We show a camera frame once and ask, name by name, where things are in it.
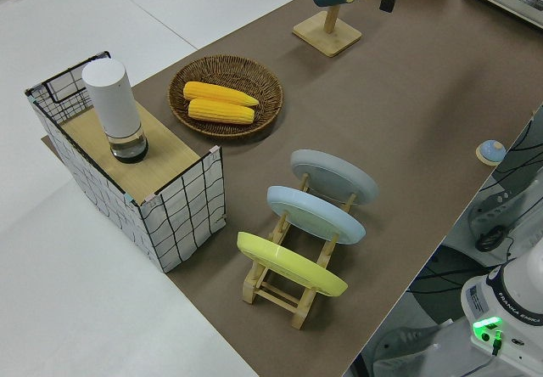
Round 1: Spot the gray plate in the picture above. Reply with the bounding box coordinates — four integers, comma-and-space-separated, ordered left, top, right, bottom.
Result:
289, 149, 380, 207

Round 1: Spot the black wire basket white liner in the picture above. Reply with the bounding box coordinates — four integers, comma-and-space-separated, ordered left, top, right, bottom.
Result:
24, 49, 226, 274

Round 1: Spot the white cylinder with clear base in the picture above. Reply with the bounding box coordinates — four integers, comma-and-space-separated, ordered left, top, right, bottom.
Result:
81, 57, 149, 165

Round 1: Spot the light blue plate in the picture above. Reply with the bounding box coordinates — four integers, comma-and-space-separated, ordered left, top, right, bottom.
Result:
266, 185, 367, 245

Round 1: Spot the brown table mat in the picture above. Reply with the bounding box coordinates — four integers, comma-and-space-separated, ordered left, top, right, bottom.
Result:
40, 0, 543, 377

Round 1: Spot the grey robot mounting pedestal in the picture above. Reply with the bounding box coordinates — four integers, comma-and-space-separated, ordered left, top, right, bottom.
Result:
358, 319, 472, 377

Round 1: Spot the yellow corn cob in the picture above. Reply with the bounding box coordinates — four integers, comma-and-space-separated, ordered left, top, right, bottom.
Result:
187, 98, 255, 126
182, 81, 260, 108

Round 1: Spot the black coiled cable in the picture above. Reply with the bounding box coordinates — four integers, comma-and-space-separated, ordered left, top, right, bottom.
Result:
474, 223, 517, 254

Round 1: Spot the wooden mug tree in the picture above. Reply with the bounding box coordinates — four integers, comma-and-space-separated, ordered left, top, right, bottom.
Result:
291, 0, 370, 59

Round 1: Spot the blue call bell wooden base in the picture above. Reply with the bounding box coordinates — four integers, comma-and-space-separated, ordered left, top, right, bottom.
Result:
474, 138, 506, 166

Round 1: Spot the yellow plate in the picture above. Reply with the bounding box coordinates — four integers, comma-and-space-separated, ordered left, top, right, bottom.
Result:
236, 231, 350, 297

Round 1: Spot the light wooden board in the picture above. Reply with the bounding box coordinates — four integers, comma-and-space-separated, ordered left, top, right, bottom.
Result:
59, 100, 201, 198

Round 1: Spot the round wicker basket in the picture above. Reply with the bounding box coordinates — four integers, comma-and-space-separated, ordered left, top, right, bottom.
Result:
168, 54, 284, 141

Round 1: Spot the wooden plate rack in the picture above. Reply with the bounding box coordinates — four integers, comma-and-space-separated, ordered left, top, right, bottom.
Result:
241, 172, 358, 330

